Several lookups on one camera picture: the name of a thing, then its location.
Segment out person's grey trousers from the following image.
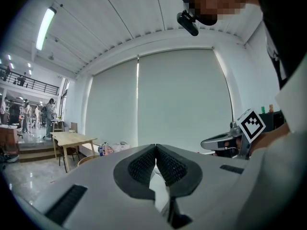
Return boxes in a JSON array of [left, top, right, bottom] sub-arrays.
[[239, 56, 307, 230]]

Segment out black cabinet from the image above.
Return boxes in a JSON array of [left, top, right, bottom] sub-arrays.
[[258, 111, 285, 133]]

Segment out person's face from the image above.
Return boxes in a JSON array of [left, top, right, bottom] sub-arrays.
[[179, 0, 247, 26]]

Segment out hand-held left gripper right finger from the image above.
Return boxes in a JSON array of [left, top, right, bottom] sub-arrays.
[[155, 144, 250, 230]]

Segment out person's black top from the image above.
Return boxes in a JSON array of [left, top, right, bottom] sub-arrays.
[[253, 0, 307, 90]]

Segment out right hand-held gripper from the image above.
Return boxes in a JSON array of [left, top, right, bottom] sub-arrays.
[[201, 108, 267, 160]]

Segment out round wooden side table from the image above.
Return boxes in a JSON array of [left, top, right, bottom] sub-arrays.
[[78, 154, 101, 167]]

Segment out black metal chair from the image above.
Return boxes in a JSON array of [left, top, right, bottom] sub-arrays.
[[58, 145, 81, 163]]

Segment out black mezzanine railing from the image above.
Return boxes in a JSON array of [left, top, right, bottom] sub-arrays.
[[0, 66, 60, 96]]

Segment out pink cartoon tote bag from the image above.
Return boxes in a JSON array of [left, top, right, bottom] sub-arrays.
[[110, 140, 131, 153]]

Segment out black head camera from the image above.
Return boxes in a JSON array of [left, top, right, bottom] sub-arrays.
[[177, 10, 200, 37]]

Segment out wooden step platform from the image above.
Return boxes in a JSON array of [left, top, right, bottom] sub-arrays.
[[18, 140, 59, 163]]

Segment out light wooden desk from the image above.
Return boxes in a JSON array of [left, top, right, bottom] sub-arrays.
[[49, 131, 98, 173]]

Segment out ceiling tube light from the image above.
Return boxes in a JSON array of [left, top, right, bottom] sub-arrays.
[[35, 6, 58, 51]]

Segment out white roller blind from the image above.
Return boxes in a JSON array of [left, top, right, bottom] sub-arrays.
[[85, 58, 140, 153], [138, 48, 235, 154]]

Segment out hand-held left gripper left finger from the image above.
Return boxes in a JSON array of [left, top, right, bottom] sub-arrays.
[[14, 144, 174, 230]]

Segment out brown box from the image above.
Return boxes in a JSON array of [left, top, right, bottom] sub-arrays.
[[0, 125, 19, 150]]

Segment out person's right forearm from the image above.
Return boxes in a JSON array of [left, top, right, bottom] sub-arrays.
[[249, 123, 292, 153]]

